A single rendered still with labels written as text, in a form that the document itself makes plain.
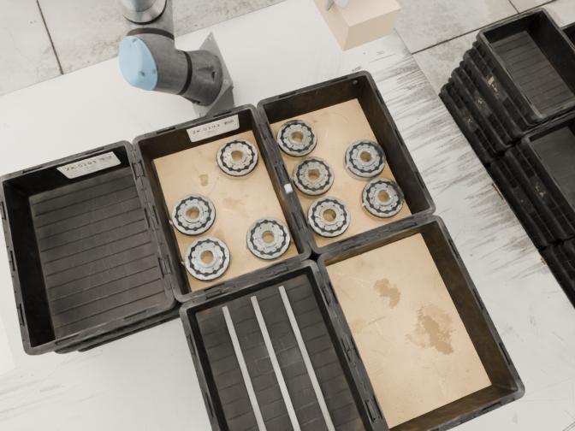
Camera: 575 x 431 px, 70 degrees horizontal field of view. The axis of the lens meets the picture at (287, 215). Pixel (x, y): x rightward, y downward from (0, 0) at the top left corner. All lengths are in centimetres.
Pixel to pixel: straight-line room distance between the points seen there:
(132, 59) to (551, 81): 150
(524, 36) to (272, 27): 103
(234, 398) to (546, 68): 163
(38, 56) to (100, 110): 122
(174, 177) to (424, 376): 75
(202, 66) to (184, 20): 132
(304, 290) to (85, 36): 194
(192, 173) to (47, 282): 41
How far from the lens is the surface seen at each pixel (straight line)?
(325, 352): 96
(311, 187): 99
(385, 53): 144
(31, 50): 260
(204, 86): 116
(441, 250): 99
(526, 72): 189
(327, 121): 111
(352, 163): 103
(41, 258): 111
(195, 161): 106
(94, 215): 108
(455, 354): 104
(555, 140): 194
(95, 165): 106
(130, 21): 114
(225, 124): 103
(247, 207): 100
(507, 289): 126
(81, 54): 248
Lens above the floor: 178
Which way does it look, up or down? 72 degrees down
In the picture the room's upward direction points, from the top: 7 degrees clockwise
